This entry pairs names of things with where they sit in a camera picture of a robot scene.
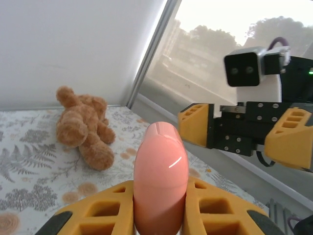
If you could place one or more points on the brown teddy bear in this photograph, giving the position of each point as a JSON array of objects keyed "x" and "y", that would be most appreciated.
[{"x": 80, "y": 122}]

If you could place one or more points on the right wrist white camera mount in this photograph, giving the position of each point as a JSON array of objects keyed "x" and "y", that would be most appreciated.
[{"x": 259, "y": 93}]

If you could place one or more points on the aluminium frame post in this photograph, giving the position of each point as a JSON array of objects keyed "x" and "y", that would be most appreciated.
[{"x": 154, "y": 54}]

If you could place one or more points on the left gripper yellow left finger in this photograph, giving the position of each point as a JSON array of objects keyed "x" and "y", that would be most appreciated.
[{"x": 126, "y": 208}]

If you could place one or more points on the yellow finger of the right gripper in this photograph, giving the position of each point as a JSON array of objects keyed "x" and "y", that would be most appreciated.
[
  {"x": 193, "y": 124},
  {"x": 288, "y": 147}
]

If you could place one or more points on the floral print tablecloth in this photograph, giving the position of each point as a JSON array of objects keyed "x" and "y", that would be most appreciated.
[{"x": 29, "y": 151}]

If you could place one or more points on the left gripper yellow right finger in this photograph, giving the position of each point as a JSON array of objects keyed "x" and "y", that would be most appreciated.
[{"x": 193, "y": 208}]

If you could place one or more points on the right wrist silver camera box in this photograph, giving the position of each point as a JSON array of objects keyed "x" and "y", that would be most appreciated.
[{"x": 242, "y": 68}]

